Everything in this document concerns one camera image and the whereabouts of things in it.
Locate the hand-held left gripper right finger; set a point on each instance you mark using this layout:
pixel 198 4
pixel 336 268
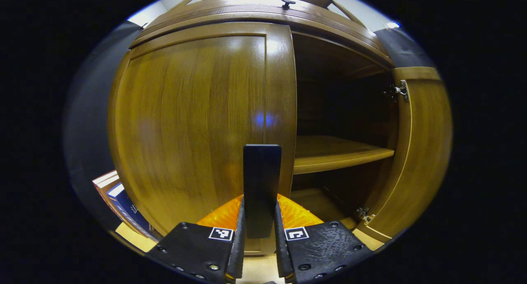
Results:
pixel 281 251

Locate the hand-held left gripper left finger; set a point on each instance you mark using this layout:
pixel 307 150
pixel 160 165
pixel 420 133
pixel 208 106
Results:
pixel 239 255

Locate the wooden shoe cabinet door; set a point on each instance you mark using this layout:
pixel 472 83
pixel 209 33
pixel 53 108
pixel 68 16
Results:
pixel 185 123
pixel 424 152

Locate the wooden double-door shoe cabinet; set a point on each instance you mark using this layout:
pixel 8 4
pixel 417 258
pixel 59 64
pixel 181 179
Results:
pixel 329 49

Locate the metal door hinge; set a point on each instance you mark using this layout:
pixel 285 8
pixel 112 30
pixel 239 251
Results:
pixel 399 90
pixel 365 215

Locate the wooden inner shelf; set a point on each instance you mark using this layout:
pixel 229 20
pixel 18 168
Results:
pixel 329 154

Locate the dark blue book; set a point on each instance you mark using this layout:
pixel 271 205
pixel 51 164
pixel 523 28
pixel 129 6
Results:
pixel 127 212

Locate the red and white book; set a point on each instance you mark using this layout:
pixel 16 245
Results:
pixel 103 181

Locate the wooden drawer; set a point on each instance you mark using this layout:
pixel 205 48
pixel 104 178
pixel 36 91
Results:
pixel 247 10

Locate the black drawer knob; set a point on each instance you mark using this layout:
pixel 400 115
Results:
pixel 288 3

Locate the small ceiling light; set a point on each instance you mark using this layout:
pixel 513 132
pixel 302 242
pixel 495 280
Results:
pixel 392 25

